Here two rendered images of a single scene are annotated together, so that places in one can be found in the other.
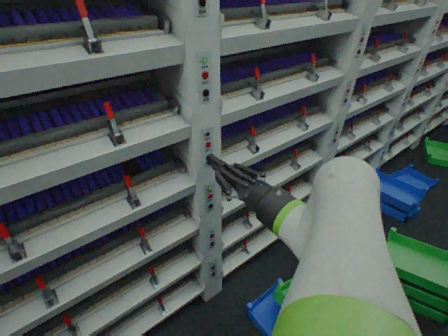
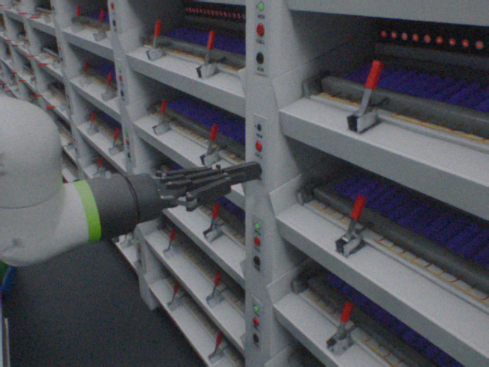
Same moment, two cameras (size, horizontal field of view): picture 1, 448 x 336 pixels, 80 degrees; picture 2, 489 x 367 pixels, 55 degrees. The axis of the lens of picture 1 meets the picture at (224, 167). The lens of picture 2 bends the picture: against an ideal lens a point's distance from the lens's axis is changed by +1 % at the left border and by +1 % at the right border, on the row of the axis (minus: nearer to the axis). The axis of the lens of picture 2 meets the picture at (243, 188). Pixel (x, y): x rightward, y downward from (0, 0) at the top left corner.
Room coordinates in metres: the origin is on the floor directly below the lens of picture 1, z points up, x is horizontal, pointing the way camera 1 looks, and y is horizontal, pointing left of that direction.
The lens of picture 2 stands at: (0.69, -0.73, 1.07)
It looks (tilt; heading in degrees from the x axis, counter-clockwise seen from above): 24 degrees down; 95
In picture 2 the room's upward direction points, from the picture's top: straight up
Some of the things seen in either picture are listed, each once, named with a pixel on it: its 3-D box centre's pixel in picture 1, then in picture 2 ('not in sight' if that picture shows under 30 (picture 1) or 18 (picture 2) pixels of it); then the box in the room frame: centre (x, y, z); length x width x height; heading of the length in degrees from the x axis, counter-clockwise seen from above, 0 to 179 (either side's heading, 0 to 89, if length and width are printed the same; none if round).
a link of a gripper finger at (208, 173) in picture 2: (232, 180); (191, 182); (0.54, -0.02, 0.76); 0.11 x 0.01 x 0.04; 39
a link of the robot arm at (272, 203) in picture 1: (276, 211); (111, 208); (0.44, -0.12, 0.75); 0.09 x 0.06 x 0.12; 128
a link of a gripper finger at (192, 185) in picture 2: (240, 177); (199, 187); (0.56, -0.04, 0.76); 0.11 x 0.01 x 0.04; 36
